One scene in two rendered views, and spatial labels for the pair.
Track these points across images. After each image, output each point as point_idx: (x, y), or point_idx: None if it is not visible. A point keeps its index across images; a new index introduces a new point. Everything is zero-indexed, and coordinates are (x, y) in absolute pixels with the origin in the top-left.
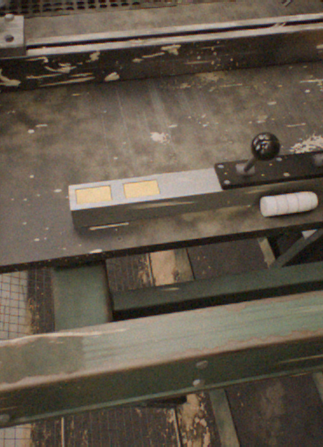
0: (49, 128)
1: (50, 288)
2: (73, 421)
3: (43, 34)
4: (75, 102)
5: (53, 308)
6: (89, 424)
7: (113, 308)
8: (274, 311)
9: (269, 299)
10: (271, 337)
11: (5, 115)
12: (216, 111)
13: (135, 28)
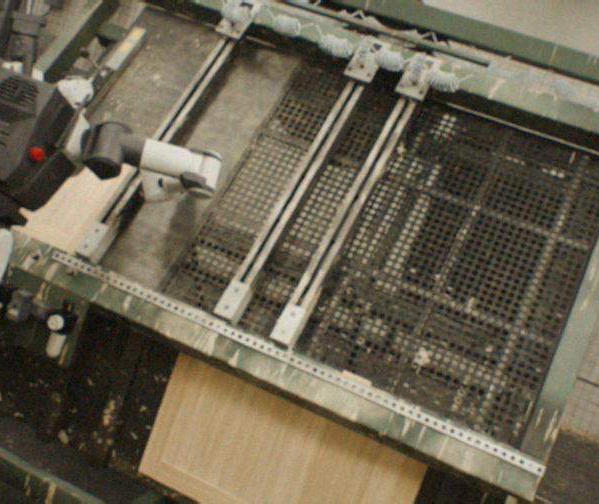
0: (193, 46)
1: None
2: (398, 384)
3: (269, 72)
4: (202, 61)
5: (561, 445)
6: (375, 383)
7: (111, 42)
8: (57, 49)
9: (60, 50)
10: (52, 44)
11: (214, 36)
12: (152, 103)
13: (241, 111)
